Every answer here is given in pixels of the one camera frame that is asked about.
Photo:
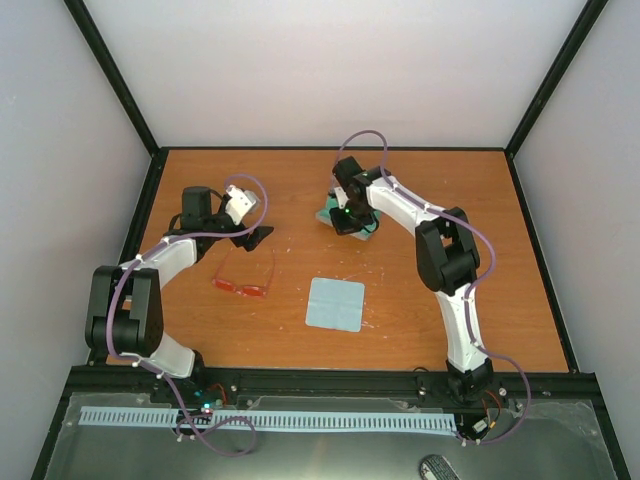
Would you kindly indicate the left controller board with LED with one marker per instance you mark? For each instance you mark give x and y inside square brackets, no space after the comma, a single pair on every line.
[211,397]

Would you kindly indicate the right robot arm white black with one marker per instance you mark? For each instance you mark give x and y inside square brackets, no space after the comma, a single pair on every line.
[447,260]

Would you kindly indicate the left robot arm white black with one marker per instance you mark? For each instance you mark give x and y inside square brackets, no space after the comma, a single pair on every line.
[125,316]

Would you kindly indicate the red sunglasses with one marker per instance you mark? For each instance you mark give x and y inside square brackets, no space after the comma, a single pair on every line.
[247,274]

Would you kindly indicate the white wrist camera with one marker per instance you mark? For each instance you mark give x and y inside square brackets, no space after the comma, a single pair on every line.
[239,203]
[341,197]

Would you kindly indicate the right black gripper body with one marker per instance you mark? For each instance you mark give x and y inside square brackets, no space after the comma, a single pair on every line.
[353,218]

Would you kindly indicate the grey glasses case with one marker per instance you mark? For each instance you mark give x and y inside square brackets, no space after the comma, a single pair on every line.
[323,216]

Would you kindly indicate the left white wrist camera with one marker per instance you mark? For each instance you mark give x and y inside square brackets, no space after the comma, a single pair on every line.
[239,203]

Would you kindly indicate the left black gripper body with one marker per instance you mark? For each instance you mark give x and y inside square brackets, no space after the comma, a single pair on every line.
[210,224]

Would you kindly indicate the black aluminium frame rail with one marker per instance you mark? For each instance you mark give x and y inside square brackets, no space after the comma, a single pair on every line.
[417,388]

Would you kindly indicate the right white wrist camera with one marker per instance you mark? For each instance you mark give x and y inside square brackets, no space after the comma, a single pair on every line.
[341,197]

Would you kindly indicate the light blue slotted cable duct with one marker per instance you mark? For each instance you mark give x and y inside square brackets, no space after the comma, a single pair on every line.
[273,421]

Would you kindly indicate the light blue cleaning cloth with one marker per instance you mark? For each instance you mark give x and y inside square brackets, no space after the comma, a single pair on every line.
[335,305]

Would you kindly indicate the right connector with wires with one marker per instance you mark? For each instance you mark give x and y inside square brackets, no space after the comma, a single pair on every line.
[492,409]

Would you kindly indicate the black white oval object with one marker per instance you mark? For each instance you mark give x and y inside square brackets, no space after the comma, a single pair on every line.
[436,467]

